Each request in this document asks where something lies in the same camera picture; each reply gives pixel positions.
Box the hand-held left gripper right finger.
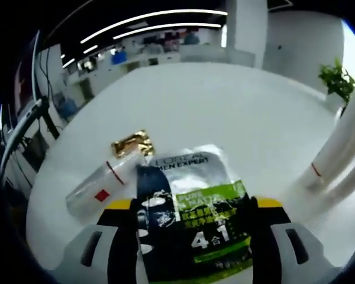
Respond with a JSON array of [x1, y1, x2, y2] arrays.
[[250, 196, 344, 284]]

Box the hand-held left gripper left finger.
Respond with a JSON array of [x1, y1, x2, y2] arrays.
[[62, 198, 140, 284]]

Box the dark blue silver skincare sachet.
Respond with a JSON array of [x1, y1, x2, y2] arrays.
[[135, 144, 236, 284]]

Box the white skincare bottle clear cap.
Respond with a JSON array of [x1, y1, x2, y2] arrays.
[[65, 152, 143, 221]]

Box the gold skincare sachet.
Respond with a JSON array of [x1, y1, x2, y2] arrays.
[[111, 128, 156, 158]]

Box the large white skincare tube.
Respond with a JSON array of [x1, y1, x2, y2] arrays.
[[301, 56, 355, 192]]

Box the blue storage bin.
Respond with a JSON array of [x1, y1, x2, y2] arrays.
[[111, 50, 128, 64]]

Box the monitor stand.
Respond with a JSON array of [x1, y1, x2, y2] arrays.
[[0, 97, 62, 172]]

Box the potted green plant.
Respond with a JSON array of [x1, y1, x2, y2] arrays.
[[317, 57, 355, 119]]

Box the white counter cabinets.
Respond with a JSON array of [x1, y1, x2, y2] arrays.
[[62, 41, 225, 98]]

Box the computer monitor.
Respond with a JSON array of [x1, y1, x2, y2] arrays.
[[13, 29, 41, 119]]

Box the curved ceiling light strip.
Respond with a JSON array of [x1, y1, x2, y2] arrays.
[[79, 8, 229, 45], [112, 22, 223, 41]]

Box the black hanging cable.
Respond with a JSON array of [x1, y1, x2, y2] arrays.
[[37, 49, 53, 100]]

